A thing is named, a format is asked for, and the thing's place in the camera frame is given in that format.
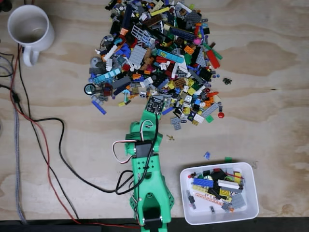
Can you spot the red round Lego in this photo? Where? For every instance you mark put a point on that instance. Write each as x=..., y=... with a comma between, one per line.
x=220, y=115

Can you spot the small blue Lego plate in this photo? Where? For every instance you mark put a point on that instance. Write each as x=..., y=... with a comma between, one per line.
x=167, y=111

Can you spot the small tan Lego piece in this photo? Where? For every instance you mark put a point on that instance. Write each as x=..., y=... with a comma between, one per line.
x=170, y=138

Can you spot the dark grey long Lego slope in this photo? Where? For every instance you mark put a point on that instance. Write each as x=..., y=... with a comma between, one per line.
x=120, y=82

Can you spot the brown Lego plate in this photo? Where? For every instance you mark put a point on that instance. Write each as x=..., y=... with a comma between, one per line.
x=179, y=82

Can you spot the green square Lego plate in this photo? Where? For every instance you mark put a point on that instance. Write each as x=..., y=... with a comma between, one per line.
x=209, y=119

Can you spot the light grey long Lego plate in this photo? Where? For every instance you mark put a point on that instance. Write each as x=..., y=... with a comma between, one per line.
x=209, y=110

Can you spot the azure Lego beam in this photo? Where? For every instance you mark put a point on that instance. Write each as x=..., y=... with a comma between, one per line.
x=106, y=76

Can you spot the transparent blue Lego piece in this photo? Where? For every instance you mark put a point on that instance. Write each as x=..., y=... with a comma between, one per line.
x=206, y=155

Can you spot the white curved Lego arch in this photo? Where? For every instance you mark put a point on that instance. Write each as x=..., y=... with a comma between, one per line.
x=183, y=65

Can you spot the black Lego wheel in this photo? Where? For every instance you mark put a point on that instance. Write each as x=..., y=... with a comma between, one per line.
x=89, y=89

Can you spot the orange-red Lego piece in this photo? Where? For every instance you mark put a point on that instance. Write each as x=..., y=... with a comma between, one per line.
x=212, y=94

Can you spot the light grey square Lego plate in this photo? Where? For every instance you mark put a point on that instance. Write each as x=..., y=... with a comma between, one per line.
x=137, y=54

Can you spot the light blue long Lego piece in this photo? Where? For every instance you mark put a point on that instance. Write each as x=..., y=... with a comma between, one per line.
x=169, y=55

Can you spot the blue Lego brick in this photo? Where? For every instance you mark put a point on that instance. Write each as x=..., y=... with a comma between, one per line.
x=203, y=183

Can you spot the grey round Lego gear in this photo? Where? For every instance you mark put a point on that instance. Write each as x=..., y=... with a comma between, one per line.
x=94, y=62

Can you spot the orange Lego brick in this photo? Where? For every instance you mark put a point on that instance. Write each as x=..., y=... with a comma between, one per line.
x=189, y=49

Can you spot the small green Lego brick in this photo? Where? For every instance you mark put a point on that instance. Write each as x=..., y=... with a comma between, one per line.
x=228, y=159

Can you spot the black long Lego piece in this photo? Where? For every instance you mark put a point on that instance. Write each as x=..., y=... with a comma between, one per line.
x=191, y=200

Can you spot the black Lego grille piece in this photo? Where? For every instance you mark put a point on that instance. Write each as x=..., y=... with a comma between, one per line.
x=227, y=81

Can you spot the red long Lego brick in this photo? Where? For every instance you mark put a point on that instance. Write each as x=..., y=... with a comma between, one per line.
x=213, y=59

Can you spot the grey Lego lattice window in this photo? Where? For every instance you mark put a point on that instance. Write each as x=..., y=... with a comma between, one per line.
x=140, y=33

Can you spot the pink white Lego beam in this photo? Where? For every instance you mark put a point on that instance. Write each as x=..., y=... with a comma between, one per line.
x=207, y=198

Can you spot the green long Lego plate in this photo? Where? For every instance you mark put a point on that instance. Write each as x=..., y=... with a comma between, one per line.
x=216, y=55

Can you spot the dark blue long Lego plate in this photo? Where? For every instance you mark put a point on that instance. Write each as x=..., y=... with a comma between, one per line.
x=182, y=33

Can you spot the pink Lego ball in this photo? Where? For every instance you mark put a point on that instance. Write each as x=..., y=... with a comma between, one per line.
x=198, y=41

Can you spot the white long Lego brick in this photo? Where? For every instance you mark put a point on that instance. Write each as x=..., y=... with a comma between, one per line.
x=228, y=184

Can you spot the yellow Lego brick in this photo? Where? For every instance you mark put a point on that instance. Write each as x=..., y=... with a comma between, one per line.
x=225, y=192

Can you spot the small dark Lego piece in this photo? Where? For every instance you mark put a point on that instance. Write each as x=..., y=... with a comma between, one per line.
x=212, y=209

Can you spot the navy long Lego brick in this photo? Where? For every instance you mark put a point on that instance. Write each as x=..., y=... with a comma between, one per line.
x=127, y=17

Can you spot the yellow long Lego plate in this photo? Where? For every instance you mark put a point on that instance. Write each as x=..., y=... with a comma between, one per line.
x=159, y=11

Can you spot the dark grey Lego wedge plate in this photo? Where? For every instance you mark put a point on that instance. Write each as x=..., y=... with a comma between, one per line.
x=193, y=17

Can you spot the white plastic bin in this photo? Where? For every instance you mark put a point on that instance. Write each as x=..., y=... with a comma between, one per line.
x=251, y=193

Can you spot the white ceramic mug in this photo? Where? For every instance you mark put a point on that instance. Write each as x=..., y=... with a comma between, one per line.
x=47, y=36

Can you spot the black round object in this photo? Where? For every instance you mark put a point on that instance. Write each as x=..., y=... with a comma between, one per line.
x=4, y=4

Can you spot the black camera circuit board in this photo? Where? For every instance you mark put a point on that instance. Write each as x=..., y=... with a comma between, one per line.
x=154, y=104

